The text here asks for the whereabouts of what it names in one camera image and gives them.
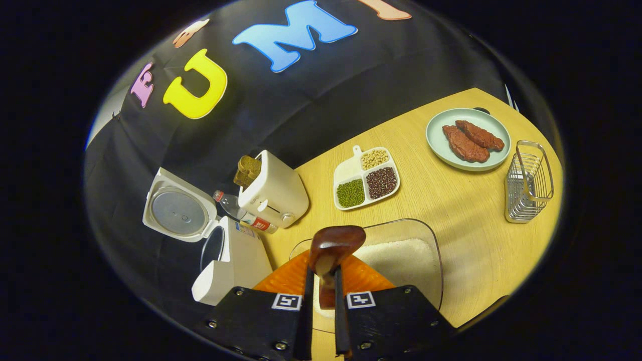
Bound metal wire chopstick holder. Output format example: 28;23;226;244
504;140;555;224

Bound white divided dish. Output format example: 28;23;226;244
333;145;401;211

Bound pale green plate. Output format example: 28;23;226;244
426;108;512;172

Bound white toaster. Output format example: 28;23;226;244
238;149;310;229

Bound brown wooden spoon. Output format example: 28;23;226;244
308;225;367;309

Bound yellow soybeans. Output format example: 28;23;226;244
361;149;390;171

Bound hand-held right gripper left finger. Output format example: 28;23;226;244
202;250;315;361

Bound white rice cooker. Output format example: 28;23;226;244
142;166;274;307

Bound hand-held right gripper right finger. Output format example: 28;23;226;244
333;253;456;361

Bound dark red beans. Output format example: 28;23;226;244
366;166;398;200

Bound green mung beans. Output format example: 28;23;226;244
336;178;366;208

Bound brown meat piece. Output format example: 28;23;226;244
442;125;491;163
455;120;506;152

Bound clear plastic bottle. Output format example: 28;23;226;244
213;190;279;235

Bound clear plastic container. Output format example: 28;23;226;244
289;218;444;334

